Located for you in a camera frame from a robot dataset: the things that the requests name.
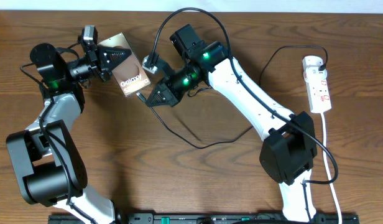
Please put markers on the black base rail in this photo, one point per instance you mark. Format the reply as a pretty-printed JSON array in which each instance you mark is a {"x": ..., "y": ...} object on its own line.
[{"x": 148, "y": 218}]

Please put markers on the white USB charger plug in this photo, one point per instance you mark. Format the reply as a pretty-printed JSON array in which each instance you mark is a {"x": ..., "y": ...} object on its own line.
[{"x": 313, "y": 74}]

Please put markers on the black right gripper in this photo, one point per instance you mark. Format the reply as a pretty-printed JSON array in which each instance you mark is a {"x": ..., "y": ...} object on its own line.
[{"x": 172, "y": 98}]

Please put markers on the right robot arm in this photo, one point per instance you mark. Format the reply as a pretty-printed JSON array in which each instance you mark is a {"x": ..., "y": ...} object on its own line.
[{"x": 288, "y": 139}]

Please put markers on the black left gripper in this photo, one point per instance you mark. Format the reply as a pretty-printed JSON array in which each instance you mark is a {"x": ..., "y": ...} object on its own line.
[{"x": 104, "y": 73}]

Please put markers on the white power strip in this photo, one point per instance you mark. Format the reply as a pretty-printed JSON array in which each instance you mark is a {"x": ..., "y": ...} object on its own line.
[{"x": 318, "y": 93}]

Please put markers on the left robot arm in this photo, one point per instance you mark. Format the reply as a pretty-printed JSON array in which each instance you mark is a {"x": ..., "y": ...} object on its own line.
[{"x": 47, "y": 165}]

